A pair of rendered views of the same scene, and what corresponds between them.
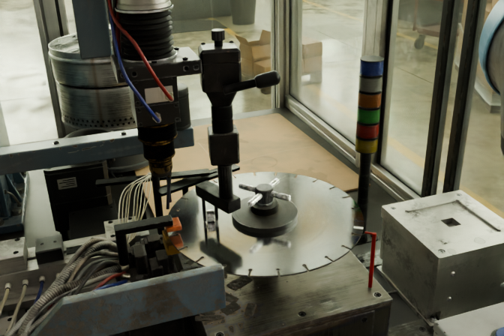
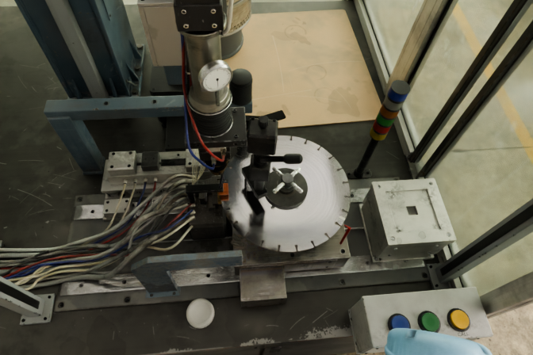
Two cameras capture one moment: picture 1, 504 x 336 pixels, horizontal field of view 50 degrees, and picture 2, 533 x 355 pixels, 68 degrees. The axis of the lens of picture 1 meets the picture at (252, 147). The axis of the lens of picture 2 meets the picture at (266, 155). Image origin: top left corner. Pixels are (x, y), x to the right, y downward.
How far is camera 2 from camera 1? 52 cm
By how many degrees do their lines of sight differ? 34
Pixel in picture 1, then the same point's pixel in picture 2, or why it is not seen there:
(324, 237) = (316, 222)
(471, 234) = (419, 226)
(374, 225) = (373, 161)
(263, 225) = (281, 203)
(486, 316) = (394, 301)
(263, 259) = (273, 233)
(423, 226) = (391, 210)
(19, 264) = (131, 172)
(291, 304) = not seen: hidden behind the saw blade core
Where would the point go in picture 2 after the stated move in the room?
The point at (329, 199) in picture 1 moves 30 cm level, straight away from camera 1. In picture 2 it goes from (333, 181) to (362, 100)
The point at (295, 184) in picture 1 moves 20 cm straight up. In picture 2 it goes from (316, 158) to (329, 110)
